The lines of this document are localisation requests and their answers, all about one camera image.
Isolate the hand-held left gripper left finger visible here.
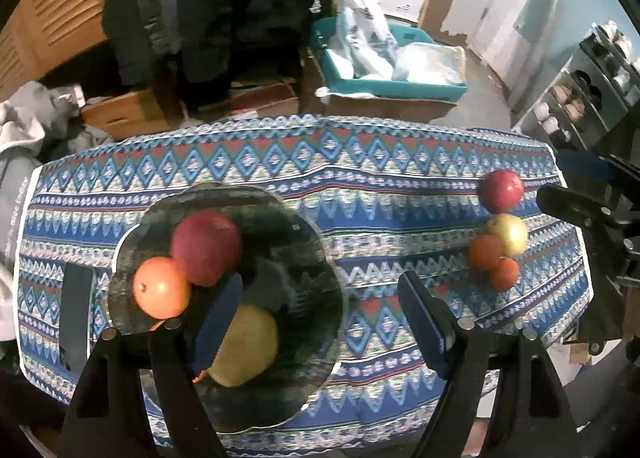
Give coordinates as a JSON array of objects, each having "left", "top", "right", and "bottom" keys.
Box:
[{"left": 59, "top": 272, "right": 246, "bottom": 458}]

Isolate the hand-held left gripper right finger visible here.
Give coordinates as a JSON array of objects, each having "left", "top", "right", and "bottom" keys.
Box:
[{"left": 397, "top": 270, "right": 587, "bottom": 458}]

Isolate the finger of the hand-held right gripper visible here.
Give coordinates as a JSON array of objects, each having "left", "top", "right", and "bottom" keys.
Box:
[
  {"left": 556, "top": 147, "right": 640, "bottom": 190},
  {"left": 537, "top": 184, "right": 627, "bottom": 235}
]

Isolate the medium orange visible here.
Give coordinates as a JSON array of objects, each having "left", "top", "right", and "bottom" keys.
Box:
[{"left": 132, "top": 256, "right": 193, "bottom": 319}]

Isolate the red apple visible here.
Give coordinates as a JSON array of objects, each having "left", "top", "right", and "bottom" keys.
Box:
[
  {"left": 169, "top": 210, "right": 245, "bottom": 288},
  {"left": 477, "top": 168, "right": 525, "bottom": 214}
]

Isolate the scalloped glass plate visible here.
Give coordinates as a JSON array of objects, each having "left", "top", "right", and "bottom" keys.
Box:
[{"left": 107, "top": 182, "right": 347, "bottom": 435}]

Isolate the shoe rack with shoes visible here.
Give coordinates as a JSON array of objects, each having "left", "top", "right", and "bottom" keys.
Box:
[{"left": 534, "top": 20, "right": 640, "bottom": 145}]

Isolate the yellow-green apple on table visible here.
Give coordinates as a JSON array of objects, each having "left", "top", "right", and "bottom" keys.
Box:
[{"left": 487, "top": 213, "right": 530, "bottom": 258}]

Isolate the blue patterned tablecloth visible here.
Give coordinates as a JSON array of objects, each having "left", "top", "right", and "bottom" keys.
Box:
[{"left": 16, "top": 113, "right": 597, "bottom": 457}]

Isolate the grey shoe rack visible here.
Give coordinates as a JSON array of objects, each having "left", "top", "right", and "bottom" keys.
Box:
[{"left": 511, "top": 22, "right": 640, "bottom": 151}]

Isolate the clear plastic bag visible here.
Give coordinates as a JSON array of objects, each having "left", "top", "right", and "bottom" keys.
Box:
[{"left": 391, "top": 42, "right": 467, "bottom": 87}]

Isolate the teal plastic basket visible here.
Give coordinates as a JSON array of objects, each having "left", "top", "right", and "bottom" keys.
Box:
[{"left": 311, "top": 17, "right": 469, "bottom": 102}]

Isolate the flat cardboard box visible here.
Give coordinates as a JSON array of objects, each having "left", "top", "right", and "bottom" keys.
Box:
[{"left": 200, "top": 79, "right": 302, "bottom": 120}]

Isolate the wooden crate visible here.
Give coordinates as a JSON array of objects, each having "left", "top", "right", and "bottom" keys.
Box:
[{"left": 79, "top": 89, "right": 172, "bottom": 140}]

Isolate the white rice bag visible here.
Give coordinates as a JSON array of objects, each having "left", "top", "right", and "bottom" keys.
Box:
[{"left": 299, "top": 0, "right": 397, "bottom": 80}]

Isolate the black hooded jacket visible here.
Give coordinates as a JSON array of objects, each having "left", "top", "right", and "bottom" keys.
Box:
[{"left": 104, "top": 0, "right": 323, "bottom": 111}]

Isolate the wooden louvered wardrobe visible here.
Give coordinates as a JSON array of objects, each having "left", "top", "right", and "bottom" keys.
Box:
[{"left": 0, "top": 0, "right": 110, "bottom": 100}]

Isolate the dark flat strap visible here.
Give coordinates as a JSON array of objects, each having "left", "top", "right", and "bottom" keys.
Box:
[{"left": 62, "top": 263, "right": 95, "bottom": 375}]

